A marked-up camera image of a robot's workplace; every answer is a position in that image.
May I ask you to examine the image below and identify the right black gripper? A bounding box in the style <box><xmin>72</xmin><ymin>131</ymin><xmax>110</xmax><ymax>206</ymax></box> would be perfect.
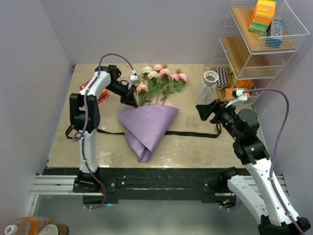
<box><xmin>196</xmin><ymin>99</ymin><xmax>242</xmax><ymax>141</ymax></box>

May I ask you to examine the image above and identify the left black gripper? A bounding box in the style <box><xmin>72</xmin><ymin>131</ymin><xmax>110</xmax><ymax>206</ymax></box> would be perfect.
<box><xmin>106</xmin><ymin>81</ymin><xmax>138</xmax><ymax>108</ymax></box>

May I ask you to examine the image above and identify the black gold-lettered ribbon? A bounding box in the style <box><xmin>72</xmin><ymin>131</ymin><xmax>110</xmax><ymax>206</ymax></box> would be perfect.
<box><xmin>65</xmin><ymin>122</ymin><xmax>224</xmax><ymax>140</ymax></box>

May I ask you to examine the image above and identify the purple wrapping paper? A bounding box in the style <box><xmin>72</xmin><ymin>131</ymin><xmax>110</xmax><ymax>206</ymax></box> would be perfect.
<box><xmin>118</xmin><ymin>105</ymin><xmax>179</xmax><ymax>162</ymax></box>

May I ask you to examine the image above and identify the pink white flower bunch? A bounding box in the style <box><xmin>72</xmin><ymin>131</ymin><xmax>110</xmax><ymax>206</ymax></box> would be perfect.
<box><xmin>135</xmin><ymin>64</ymin><xmax>188</xmax><ymax>106</ymax></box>

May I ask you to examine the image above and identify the pink wrapping paper sheet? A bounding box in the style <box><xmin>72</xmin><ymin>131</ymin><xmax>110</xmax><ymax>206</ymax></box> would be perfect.
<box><xmin>151</xmin><ymin>97</ymin><xmax>174</xmax><ymax>107</ymax></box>

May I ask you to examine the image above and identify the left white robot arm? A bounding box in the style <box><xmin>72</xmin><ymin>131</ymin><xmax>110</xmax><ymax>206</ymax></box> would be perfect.
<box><xmin>69</xmin><ymin>65</ymin><xmax>138</xmax><ymax>194</ymax></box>

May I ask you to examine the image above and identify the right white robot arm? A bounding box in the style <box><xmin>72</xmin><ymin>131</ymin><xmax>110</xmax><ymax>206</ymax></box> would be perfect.
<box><xmin>196</xmin><ymin>99</ymin><xmax>311</xmax><ymax>235</ymax></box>

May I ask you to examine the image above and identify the white ribbed vase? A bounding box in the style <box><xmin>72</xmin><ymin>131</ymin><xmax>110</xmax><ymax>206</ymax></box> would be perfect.
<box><xmin>195</xmin><ymin>71</ymin><xmax>219</xmax><ymax>105</ymax></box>

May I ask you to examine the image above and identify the pink orange snack box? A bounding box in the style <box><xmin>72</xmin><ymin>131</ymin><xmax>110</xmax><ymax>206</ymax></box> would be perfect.
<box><xmin>79</xmin><ymin>80</ymin><xmax>109</xmax><ymax>104</ymax></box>

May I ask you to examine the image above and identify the orange box on shelf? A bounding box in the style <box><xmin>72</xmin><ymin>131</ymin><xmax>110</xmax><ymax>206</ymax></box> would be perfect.
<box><xmin>226</xmin><ymin>88</ymin><xmax>250</xmax><ymax>102</ymax></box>

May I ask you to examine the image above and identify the orange green sponge pack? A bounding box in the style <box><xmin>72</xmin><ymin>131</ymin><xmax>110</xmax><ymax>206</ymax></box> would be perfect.
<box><xmin>235</xmin><ymin>79</ymin><xmax>254</xmax><ymax>90</ymax></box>

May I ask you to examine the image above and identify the blue white tall box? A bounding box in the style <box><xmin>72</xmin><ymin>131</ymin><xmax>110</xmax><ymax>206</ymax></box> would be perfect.
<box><xmin>266</xmin><ymin>11</ymin><xmax>283</xmax><ymax>49</ymax></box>

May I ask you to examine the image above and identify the colourful sponge pack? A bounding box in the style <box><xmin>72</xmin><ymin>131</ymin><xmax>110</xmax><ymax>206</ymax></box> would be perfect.
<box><xmin>248</xmin><ymin>0</ymin><xmax>276</xmax><ymax>35</ymax></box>

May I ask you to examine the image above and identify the metal tin can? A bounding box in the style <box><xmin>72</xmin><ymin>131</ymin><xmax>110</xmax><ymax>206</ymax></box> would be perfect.
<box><xmin>39</xmin><ymin>224</ymin><xmax>69</xmax><ymax>235</ymax></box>

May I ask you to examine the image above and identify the orange juice bottle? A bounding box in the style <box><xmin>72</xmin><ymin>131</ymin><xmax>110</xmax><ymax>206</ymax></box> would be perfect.
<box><xmin>4</xmin><ymin>216</ymin><xmax>52</xmax><ymax>235</ymax></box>

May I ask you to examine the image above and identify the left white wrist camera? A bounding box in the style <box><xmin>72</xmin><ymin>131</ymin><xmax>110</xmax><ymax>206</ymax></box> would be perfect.
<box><xmin>130</xmin><ymin>74</ymin><xmax>141</xmax><ymax>86</ymax></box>

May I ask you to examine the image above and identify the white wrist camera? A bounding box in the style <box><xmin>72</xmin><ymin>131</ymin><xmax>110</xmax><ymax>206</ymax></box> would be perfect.
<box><xmin>130</xmin><ymin>74</ymin><xmax>141</xmax><ymax>86</ymax></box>
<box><xmin>226</xmin><ymin>88</ymin><xmax>248</xmax><ymax>108</ymax></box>

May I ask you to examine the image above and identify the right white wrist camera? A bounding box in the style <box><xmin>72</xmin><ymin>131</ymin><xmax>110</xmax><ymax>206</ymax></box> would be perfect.
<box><xmin>226</xmin><ymin>88</ymin><xmax>248</xmax><ymax>108</ymax></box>

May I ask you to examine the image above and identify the white wire shelf rack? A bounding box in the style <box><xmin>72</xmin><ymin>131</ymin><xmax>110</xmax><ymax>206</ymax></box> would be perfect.
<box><xmin>209</xmin><ymin>0</ymin><xmax>310</xmax><ymax>101</ymax></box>

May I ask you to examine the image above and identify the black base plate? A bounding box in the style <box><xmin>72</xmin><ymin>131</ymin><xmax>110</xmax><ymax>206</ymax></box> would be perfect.
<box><xmin>72</xmin><ymin>165</ymin><xmax>248</xmax><ymax>205</ymax></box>

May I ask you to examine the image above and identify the aluminium rail frame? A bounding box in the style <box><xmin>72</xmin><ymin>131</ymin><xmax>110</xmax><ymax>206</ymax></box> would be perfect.
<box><xmin>24</xmin><ymin>160</ymin><xmax>299</xmax><ymax>235</ymax></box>

